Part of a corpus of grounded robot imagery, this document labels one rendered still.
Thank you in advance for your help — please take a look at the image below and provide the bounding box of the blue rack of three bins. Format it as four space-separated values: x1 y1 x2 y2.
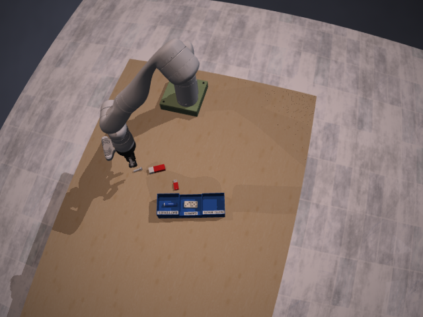
157 193 225 219

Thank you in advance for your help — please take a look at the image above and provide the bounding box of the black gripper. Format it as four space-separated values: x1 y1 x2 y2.
116 141 137 168

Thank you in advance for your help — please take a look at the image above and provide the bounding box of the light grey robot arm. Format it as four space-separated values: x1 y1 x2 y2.
99 38 200 161

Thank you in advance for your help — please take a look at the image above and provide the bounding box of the white domino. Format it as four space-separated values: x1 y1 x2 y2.
184 201 198 208

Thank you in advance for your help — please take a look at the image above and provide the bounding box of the red and white eraser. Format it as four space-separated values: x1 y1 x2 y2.
149 164 165 174

